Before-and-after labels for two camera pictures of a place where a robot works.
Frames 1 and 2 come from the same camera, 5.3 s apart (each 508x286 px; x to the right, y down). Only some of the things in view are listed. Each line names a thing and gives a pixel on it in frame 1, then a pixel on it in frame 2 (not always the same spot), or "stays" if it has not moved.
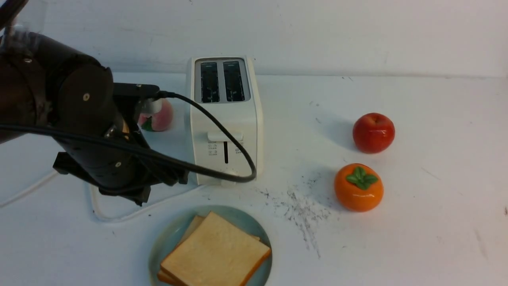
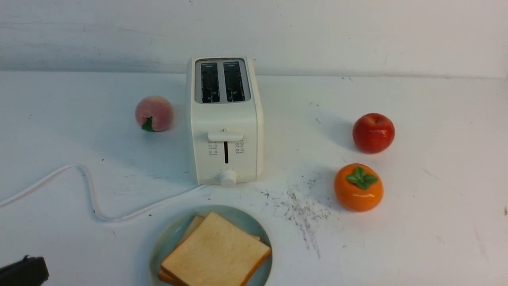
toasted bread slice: (219, 251) stays
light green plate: (170, 233) stays
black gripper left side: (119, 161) → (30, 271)
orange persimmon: (358, 187) stays
